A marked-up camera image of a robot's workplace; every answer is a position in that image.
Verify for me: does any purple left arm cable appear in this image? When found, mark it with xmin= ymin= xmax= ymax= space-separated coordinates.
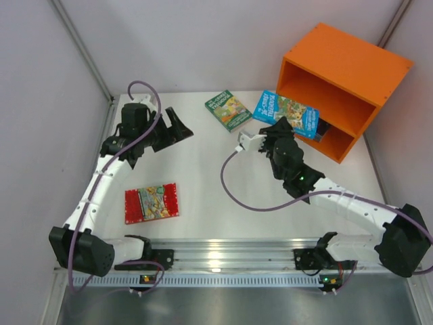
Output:
xmin=67 ymin=80 xmax=166 ymax=294

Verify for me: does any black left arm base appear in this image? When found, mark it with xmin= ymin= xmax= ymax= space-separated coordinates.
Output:
xmin=114 ymin=249 xmax=175 ymax=271

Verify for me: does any blue 26-Storey Treehouse book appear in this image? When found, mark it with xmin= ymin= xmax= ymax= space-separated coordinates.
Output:
xmin=252 ymin=90 xmax=319 ymax=139

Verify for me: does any aluminium mounting rail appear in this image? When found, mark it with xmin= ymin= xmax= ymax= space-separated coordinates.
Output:
xmin=53 ymin=238 xmax=424 ymax=288

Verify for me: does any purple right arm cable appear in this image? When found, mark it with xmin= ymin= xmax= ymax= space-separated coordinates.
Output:
xmin=220 ymin=150 xmax=433 ymax=295

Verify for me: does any orange wooden shelf cabinet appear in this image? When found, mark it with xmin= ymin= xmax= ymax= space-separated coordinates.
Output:
xmin=276 ymin=22 xmax=414 ymax=163

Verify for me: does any purple Robinson Crusoe book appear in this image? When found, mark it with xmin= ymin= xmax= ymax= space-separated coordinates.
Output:
xmin=313 ymin=118 xmax=331 ymax=142

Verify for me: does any green Treehouse book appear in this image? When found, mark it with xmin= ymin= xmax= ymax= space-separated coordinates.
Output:
xmin=204 ymin=90 xmax=252 ymax=133

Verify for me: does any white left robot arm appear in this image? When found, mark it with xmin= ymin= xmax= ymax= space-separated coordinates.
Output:
xmin=49 ymin=103 xmax=193 ymax=277

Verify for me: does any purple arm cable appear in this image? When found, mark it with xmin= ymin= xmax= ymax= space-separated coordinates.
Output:
xmin=67 ymin=80 xmax=166 ymax=294
xmin=220 ymin=150 xmax=433 ymax=295

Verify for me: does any red comic cover book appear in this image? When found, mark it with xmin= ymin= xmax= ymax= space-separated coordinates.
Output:
xmin=124 ymin=183 xmax=179 ymax=225

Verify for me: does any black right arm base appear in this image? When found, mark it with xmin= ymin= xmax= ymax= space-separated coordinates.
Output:
xmin=293 ymin=248 xmax=355 ymax=274

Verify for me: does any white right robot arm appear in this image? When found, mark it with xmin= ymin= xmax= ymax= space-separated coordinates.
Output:
xmin=258 ymin=118 xmax=432 ymax=278

